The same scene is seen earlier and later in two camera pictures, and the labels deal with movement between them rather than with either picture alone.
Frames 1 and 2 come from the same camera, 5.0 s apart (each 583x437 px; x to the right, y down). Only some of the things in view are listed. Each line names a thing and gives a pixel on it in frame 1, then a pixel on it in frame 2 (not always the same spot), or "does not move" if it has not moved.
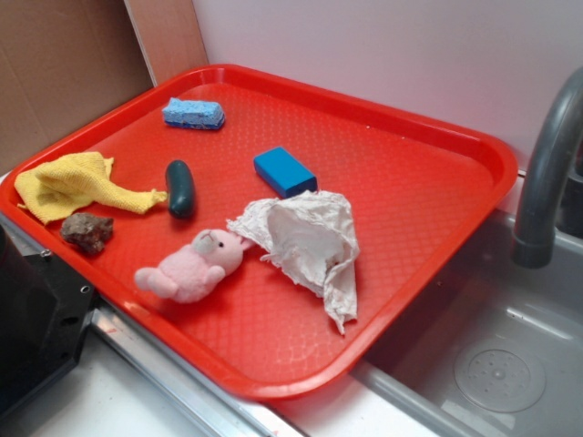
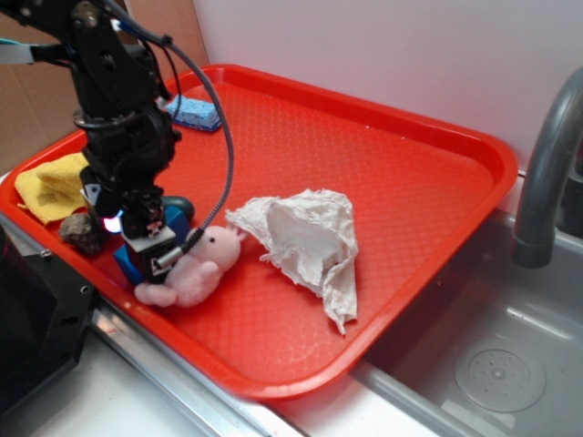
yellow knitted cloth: [76, 181] does not move
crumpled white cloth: [313, 235] does not move
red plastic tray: [267, 227] does not move
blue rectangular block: [285, 175] -> [177, 222]
